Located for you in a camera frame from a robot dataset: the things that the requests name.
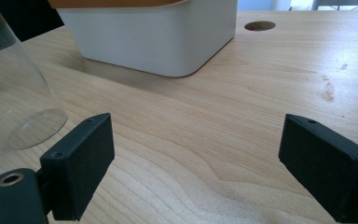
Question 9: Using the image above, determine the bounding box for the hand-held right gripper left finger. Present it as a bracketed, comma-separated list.
[0, 112, 116, 224]

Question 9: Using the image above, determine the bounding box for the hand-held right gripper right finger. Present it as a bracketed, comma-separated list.
[278, 113, 358, 224]

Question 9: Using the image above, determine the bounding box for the clear glass flask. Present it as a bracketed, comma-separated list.
[0, 0, 69, 151]

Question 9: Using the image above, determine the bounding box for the white plastic storage box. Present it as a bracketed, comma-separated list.
[48, 0, 239, 78]

